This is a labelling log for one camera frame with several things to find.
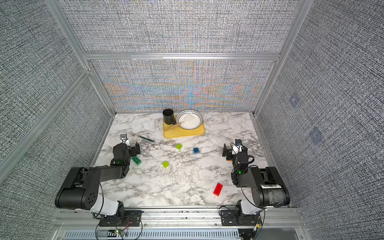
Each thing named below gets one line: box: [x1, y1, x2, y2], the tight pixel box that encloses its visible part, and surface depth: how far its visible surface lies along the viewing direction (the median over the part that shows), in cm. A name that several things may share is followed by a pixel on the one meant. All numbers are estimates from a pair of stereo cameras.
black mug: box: [162, 108, 176, 125], surface depth 112 cm
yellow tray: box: [163, 121, 206, 139], surface depth 109 cm
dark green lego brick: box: [131, 156, 142, 166], surface depth 94 cm
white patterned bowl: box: [175, 109, 204, 130], surface depth 116 cm
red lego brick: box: [213, 182, 223, 197], surface depth 83 cm
